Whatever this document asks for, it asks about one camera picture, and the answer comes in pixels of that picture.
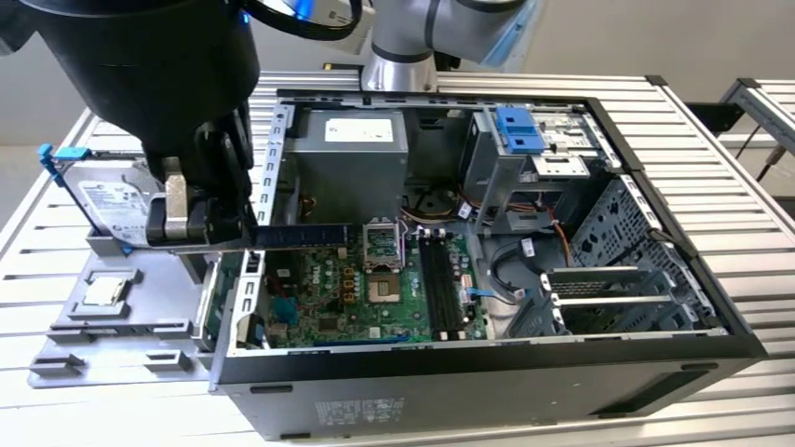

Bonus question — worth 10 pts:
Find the black PC case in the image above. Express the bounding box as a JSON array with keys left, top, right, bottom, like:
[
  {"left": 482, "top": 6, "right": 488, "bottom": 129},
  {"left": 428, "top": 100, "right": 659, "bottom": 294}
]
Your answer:
[{"left": 208, "top": 88, "right": 771, "bottom": 442}]

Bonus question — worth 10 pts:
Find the black cable with blue plug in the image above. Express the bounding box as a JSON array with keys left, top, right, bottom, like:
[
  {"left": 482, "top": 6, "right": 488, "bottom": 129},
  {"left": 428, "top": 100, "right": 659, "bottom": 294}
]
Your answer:
[{"left": 460, "top": 287, "right": 527, "bottom": 302}]

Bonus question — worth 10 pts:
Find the grey parts rack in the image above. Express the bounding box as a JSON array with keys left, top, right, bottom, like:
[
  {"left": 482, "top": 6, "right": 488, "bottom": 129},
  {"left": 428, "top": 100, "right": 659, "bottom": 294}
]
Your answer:
[{"left": 24, "top": 193, "right": 249, "bottom": 390}]

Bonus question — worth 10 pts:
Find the blue expansion slot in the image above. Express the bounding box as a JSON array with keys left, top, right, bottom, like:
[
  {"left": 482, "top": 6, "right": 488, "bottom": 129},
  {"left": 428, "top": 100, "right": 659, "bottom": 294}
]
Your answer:
[{"left": 313, "top": 332, "right": 415, "bottom": 347}]

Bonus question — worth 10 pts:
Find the thick black cable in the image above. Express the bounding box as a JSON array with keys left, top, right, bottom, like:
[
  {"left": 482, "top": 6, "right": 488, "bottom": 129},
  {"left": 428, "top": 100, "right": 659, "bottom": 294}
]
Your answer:
[{"left": 245, "top": 0, "right": 375, "bottom": 44}]

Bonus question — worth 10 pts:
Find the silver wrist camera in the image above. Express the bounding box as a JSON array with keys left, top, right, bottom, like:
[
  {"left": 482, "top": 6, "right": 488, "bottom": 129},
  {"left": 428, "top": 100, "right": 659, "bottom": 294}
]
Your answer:
[{"left": 303, "top": 0, "right": 379, "bottom": 56}]

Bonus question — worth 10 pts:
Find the grey metal disk bay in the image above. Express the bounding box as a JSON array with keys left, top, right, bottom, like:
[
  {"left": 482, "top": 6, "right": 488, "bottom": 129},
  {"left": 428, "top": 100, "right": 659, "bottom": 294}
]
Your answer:
[{"left": 539, "top": 264, "right": 728, "bottom": 336}]

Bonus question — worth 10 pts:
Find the metal slat side table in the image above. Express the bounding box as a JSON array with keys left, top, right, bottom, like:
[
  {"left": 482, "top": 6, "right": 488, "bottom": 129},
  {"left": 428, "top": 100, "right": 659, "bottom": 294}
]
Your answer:
[{"left": 719, "top": 77, "right": 795, "bottom": 157}]

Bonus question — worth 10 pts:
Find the yellow white wire bundle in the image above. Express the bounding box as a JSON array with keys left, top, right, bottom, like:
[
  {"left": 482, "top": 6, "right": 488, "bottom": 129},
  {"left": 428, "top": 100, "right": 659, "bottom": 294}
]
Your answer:
[{"left": 396, "top": 183, "right": 483, "bottom": 225}]

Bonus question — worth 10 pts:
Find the silver CPU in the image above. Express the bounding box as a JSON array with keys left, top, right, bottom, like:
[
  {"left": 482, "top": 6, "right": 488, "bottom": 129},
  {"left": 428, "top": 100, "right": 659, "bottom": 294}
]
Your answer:
[{"left": 83, "top": 278, "right": 132, "bottom": 308}]

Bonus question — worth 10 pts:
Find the black looped cable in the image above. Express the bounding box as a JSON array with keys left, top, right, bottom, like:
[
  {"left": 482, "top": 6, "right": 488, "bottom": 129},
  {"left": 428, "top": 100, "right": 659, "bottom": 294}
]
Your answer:
[{"left": 488, "top": 237, "right": 540, "bottom": 305}]

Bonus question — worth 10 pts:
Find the black metal bracket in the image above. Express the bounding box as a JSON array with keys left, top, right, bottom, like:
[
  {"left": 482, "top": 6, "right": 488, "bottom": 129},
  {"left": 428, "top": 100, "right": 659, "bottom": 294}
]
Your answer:
[{"left": 682, "top": 100, "right": 740, "bottom": 137}]

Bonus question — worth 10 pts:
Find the wire locking lever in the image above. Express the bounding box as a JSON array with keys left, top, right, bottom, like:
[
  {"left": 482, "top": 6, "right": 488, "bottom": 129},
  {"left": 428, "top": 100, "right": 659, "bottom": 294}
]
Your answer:
[{"left": 396, "top": 217, "right": 412, "bottom": 274}]

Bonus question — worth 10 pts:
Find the black RAM slot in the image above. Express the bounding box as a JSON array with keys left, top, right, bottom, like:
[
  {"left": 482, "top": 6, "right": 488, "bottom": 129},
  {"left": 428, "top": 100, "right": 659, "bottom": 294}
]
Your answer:
[
  {"left": 426, "top": 226, "right": 460, "bottom": 342},
  {"left": 414, "top": 226, "right": 443, "bottom": 342},
  {"left": 419, "top": 226, "right": 451, "bottom": 342},
  {"left": 432, "top": 226, "right": 468, "bottom": 342}
]

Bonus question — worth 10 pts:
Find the orange wire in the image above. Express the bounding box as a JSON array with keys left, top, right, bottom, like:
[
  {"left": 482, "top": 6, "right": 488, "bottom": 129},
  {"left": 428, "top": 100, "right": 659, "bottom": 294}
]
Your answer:
[{"left": 551, "top": 218, "right": 576, "bottom": 270}]

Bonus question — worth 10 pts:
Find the green graphics card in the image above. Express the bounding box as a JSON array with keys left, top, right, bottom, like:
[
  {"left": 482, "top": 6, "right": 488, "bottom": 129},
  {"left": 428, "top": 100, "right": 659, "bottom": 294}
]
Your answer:
[{"left": 189, "top": 253, "right": 251, "bottom": 354}]

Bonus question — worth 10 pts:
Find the grey power supply unit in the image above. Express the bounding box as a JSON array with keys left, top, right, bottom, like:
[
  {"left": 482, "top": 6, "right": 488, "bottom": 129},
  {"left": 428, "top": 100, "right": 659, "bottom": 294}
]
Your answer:
[{"left": 281, "top": 106, "right": 411, "bottom": 225}]

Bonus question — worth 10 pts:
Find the hard disk in blue carrier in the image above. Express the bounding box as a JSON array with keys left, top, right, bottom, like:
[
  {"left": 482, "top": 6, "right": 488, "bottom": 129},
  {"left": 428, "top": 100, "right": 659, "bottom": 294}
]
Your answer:
[{"left": 36, "top": 145, "right": 169, "bottom": 257}]

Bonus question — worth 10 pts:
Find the RAM stick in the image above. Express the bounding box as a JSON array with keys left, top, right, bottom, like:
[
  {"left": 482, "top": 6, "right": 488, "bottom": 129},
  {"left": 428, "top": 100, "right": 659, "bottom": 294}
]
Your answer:
[
  {"left": 167, "top": 222, "right": 356, "bottom": 256},
  {"left": 48, "top": 325, "right": 188, "bottom": 338}
]

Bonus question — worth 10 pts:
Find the blue plastic drive bracket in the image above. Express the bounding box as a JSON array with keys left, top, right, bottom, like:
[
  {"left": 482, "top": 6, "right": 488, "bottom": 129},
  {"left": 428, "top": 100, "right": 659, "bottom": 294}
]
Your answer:
[{"left": 495, "top": 106, "right": 546, "bottom": 155}]

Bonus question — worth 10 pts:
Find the grey metal drive cage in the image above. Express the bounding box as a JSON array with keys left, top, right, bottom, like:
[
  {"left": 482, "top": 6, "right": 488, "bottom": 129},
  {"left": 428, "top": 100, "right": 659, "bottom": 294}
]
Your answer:
[{"left": 462, "top": 104, "right": 623, "bottom": 234}]

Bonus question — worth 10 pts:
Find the metal socket cover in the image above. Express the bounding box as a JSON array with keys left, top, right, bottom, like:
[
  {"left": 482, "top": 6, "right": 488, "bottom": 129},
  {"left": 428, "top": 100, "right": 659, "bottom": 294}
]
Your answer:
[{"left": 362, "top": 222, "right": 403, "bottom": 274}]

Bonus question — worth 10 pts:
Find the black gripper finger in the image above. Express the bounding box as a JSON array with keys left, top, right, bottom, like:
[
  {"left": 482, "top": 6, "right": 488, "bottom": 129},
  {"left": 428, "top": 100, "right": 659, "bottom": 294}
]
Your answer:
[
  {"left": 143, "top": 137, "right": 261, "bottom": 247},
  {"left": 191, "top": 101, "right": 256, "bottom": 201}
]

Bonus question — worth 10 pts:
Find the CPU socket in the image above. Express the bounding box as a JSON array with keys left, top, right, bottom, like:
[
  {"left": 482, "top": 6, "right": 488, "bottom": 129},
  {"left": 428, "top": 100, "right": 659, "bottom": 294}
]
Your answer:
[{"left": 366, "top": 272, "right": 406, "bottom": 304}]

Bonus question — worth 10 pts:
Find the green motherboard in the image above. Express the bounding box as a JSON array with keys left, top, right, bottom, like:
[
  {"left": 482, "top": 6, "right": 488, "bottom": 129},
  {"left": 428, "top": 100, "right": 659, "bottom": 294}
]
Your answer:
[{"left": 247, "top": 223, "right": 492, "bottom": 348}]

